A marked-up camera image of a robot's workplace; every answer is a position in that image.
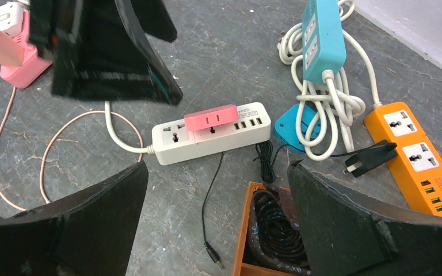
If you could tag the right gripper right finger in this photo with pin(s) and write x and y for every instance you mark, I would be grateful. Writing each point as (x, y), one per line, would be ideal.
(346, 232)

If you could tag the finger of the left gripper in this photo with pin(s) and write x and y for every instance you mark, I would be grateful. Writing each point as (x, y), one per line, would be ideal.
(155, 19)
(100, 52)

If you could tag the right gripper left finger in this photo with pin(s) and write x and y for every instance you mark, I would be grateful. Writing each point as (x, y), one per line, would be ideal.
(90, 232)

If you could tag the black power adapter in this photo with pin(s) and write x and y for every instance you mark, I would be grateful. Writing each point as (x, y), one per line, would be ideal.
(370, 158)

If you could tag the orange power strip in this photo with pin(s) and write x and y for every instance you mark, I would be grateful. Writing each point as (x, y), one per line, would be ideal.
(417, 169)

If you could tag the white usb power strip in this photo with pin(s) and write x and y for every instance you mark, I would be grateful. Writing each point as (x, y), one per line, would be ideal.
(173, 143)

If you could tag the blue folding extension socket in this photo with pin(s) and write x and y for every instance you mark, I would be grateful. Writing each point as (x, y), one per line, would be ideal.
(284, 127)

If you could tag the teal power strip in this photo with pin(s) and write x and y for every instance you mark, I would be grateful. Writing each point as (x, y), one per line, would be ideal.
(323, 40)

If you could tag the white charger plug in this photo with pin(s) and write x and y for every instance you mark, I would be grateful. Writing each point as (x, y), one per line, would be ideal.
(11, 18)

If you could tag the pink folding plug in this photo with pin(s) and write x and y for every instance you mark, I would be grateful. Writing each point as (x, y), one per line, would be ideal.
(211, 117)

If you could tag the pink square power strip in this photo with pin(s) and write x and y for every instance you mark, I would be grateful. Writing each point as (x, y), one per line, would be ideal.
(32, 65)

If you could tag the orange pink usb charger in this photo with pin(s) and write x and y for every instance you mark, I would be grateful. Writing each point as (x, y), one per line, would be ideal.
(11, 53)

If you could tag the orange divided tray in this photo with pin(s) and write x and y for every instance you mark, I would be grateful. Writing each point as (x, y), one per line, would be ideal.
(243, 262)

